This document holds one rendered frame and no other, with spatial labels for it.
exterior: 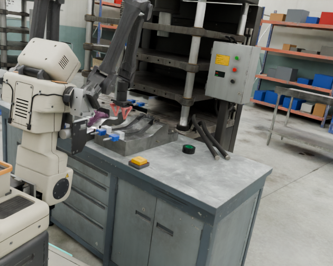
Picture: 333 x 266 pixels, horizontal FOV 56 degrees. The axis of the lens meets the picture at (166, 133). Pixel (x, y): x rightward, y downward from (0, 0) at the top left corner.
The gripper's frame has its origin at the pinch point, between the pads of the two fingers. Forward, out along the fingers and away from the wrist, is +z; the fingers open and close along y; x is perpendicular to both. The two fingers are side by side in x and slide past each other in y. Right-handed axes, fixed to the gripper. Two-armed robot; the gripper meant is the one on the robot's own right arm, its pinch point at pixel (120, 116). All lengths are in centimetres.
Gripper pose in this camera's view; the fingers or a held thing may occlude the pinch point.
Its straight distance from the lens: 176.6
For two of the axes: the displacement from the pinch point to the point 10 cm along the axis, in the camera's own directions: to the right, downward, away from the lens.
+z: -1.2, 9.4, 3.2
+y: -7.8, -2.9, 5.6
